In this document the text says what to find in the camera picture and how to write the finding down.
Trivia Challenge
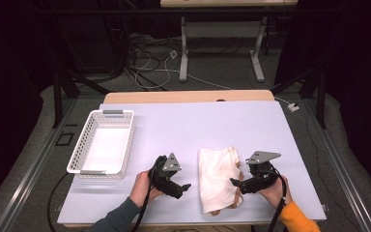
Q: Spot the person's left hand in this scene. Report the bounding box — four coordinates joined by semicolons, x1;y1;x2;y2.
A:
129;170;165;209

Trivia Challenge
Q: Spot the person's right hand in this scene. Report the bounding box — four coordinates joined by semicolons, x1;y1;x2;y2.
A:
259;175;294;211

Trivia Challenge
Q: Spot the dark curtain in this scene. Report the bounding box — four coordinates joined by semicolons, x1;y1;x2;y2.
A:
0;0;56;211
274;0;371;197

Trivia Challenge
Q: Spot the bundle of black floor cables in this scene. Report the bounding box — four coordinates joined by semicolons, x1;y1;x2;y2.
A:
122;32;187;91

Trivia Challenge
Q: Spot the black floor cable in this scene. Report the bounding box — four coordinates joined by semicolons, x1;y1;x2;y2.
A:
46;173;71;232

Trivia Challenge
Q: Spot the black-edged floor hatch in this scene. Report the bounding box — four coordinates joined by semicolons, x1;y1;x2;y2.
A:
55;130;75;147

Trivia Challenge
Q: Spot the white floor cable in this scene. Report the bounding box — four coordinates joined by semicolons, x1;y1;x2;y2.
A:
133;49;293;107

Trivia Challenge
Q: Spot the left hand-held gripper black cable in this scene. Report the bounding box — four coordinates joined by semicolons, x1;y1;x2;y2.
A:
130;160;158;232

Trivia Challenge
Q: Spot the cream baby bodysuit brown trim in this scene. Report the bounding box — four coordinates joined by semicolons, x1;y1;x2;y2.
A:
198;146;245;217

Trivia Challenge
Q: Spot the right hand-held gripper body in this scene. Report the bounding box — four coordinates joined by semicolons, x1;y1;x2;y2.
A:
245;151;282;192

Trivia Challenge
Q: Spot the hand-held gripper black cable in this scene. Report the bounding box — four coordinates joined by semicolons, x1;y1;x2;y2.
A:
266;167;288;232
130;160;158;232

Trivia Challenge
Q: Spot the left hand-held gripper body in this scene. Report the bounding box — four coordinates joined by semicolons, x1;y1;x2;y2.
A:
148;153;182;192

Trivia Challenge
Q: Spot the desk with white metal legs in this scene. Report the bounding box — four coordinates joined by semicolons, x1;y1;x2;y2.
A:
159;0;299;83

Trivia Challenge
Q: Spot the black horizontal metal bar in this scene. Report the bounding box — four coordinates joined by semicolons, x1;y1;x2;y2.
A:
35;8;336;15

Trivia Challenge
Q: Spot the right hand-held gripper black cable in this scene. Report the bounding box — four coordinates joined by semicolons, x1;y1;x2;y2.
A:
266;167;288;232

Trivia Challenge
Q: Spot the white perforated plastic basket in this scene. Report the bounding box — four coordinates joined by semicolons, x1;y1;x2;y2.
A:
66;109;136;180

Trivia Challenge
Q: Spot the black metal stand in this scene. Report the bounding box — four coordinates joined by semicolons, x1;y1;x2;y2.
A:
51;72;110;130
270;67;328;130

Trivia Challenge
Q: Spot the metal floor rail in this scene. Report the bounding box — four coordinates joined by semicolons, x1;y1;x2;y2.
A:
0;98;78;232
302;98;371;232

